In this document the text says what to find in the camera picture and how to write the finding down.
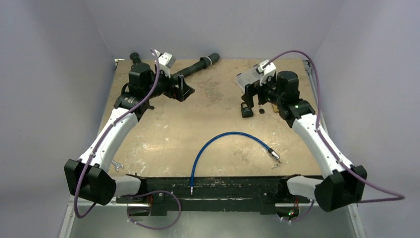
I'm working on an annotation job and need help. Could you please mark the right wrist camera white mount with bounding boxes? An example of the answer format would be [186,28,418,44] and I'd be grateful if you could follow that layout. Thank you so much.
[256,59,276,86]

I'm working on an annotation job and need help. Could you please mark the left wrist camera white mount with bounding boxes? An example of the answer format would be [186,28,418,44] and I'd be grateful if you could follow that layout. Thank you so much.
[155,50,176,77]

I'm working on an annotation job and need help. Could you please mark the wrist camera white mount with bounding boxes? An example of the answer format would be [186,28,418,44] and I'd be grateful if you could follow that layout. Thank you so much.
[155,50,176,77]
[256,59,276,86]

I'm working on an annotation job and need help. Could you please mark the silver open-end wrench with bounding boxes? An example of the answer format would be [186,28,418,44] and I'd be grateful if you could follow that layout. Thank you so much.
[111,160,124,172]

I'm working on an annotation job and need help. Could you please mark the black corrugated hose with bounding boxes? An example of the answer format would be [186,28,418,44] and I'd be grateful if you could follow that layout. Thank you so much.
[129,52,221,79]

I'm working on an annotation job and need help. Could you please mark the blue cable lock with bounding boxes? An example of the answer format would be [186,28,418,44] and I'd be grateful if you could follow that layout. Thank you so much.
[189,131,281,196]

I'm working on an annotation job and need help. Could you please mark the brass padlock silver shackle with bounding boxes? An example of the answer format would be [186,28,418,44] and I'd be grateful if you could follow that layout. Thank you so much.
[271,104,279,114]

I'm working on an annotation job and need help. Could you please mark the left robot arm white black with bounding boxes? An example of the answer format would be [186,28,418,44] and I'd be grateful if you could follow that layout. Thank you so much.
[64,63,195,205]

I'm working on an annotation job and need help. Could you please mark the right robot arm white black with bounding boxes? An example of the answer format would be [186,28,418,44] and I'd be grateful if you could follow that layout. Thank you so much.
[235,71,368,212]

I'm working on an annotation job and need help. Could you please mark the small silver keys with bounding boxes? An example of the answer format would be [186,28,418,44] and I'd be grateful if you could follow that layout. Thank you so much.
[271,161,282,170]

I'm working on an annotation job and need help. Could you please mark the clear plastic organizer box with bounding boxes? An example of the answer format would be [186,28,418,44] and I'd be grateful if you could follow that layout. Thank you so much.
[234,64,262,92]

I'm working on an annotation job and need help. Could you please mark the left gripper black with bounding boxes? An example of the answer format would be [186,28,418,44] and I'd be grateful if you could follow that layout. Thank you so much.
[144,66,194,102]

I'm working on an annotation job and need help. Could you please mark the black padlock with key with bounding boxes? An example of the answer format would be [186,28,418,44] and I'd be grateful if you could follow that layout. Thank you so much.
[240,102,254,119]

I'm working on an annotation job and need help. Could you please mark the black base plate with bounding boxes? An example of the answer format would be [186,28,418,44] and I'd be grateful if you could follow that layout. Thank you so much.
[116,176,310,216]

